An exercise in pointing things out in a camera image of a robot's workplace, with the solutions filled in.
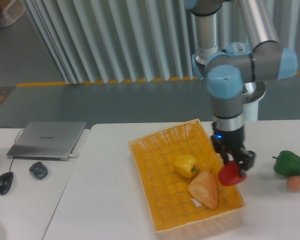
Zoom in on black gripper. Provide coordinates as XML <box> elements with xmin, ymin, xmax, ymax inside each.
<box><xmin>210</xmin><ymin>121</ymin><xmax>256</xmax><ymax>177</ymax></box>

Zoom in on red bell pepper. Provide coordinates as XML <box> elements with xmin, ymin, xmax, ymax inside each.
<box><xmin>218</xmin><ymin>160</ymin><xmax>247</xmax><ymax>186</ymax></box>

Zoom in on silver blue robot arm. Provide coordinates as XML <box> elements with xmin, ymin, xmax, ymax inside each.
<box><xmin>185</xmin><ymin>0</ymin><xmax>298</xmax><ymax>185</ymax></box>

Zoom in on yellow bell pepper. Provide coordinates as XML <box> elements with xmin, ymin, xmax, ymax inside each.
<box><xmin>172</xmin><ymin>154</ymin><xmax>198</xmax><ymax>178</ymax></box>

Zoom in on green bell pepper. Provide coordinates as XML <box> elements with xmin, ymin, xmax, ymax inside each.
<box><xmin>272</xmin><ymin>150</ymin><xmax>300</xmax><ymax>177</ymax></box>

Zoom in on triangular bread pastry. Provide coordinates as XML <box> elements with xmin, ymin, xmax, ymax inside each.
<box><xmin>188</xmin><ymin>170</ymin><xmax>218</xmax><ymax>210</ymax></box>

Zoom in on yellow wicker basket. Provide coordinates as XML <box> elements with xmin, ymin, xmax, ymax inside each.
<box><xmin>128</xmin><ymin>119</ymin><xmax>245</xmax><ymax>233</ymax></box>

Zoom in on white paper tag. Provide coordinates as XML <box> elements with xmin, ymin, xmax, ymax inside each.
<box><xmin>191</xmin><ymin>198</ymin><xmax>202</xmax><ymax>208</ymax></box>

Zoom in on brown egg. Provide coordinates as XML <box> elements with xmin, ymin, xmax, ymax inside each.
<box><xmin>286</xmin><ymin>175</ymin><xmax>300</xmax><ymax>191</ymax></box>

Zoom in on silver closed laptop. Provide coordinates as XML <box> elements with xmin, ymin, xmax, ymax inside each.
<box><xmin>7</xmin><ymin>121</ymin><xmax>86</xmax><ymax>161</ymax></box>

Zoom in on grey folding screen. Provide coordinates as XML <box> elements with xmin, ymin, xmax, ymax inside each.
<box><xmin>21</xmin><ymin>0</ymin><xmax>300</xmax><ymax>84</ymax></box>

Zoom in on dark grey small device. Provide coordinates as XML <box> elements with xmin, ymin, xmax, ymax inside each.
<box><xmin>29</xmin><ymin>161</ymin><xmax>49</xmax><ymax>180</ymax></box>

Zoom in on black computer mouse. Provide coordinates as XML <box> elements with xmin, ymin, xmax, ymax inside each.
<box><xmin>0</xmin><ymin>171</ymin><xmax>14</xmax><ymax>196</ymax></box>

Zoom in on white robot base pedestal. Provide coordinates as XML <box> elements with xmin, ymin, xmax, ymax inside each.
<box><xmin>242</xmin><ymin>82</ymin><xmax>266</xmax><ymax>121</ymax></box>

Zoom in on black mouse cable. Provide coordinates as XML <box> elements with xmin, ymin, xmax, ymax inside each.
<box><xmin>0</xmin><ymin>126</ymin><xmax>26</xmax><ymax>173</ymax></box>

